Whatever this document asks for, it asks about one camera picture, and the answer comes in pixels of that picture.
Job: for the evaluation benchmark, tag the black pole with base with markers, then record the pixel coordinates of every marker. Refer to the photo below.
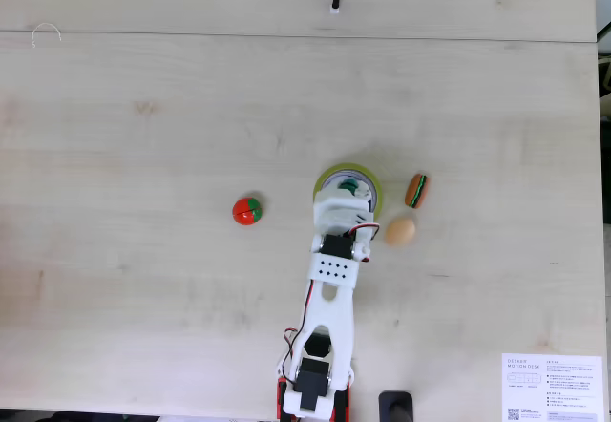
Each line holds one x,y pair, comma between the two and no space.
395,405

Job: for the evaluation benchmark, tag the red toy tomato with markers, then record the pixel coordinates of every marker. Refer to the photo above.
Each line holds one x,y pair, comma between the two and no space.
247,212

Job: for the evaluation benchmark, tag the toy hamburger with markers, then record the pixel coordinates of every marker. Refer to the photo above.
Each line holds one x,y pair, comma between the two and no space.
416,190

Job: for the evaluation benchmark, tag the green toy cucumber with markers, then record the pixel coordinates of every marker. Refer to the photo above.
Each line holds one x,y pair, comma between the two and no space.
348,185

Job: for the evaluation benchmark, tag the clear packing tape roll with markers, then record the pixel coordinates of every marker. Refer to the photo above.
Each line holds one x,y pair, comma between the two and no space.
370,176

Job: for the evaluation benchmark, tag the beige toy egg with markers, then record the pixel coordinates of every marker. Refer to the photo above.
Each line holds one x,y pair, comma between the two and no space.
400,231

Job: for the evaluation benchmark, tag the red table clamp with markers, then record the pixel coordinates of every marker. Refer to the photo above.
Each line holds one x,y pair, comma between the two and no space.
344,405
280,395

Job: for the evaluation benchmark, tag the white printed paper sheet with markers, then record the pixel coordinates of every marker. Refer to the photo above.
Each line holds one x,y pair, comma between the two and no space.
549,393

